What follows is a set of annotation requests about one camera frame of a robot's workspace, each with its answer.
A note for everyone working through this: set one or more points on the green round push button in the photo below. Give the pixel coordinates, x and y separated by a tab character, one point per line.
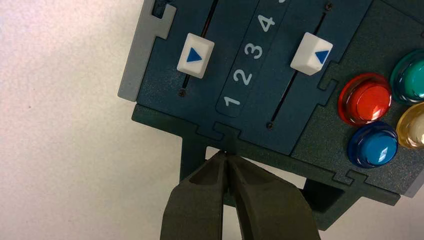
410	79

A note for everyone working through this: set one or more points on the dark teal control box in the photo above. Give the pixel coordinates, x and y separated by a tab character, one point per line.
298	109

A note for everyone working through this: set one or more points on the red round push button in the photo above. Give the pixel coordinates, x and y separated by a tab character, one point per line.
366	99

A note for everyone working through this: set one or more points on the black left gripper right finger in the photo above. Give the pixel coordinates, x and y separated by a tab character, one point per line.
275	212

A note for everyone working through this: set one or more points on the yellow round push button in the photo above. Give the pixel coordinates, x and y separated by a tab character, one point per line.
412	126

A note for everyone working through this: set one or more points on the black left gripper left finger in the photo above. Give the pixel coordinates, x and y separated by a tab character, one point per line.
198	208

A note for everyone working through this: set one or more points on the white slider knob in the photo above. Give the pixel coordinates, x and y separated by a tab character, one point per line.
194	55
309	54

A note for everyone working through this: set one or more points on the blue round push button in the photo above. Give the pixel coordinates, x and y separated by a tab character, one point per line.
374	145

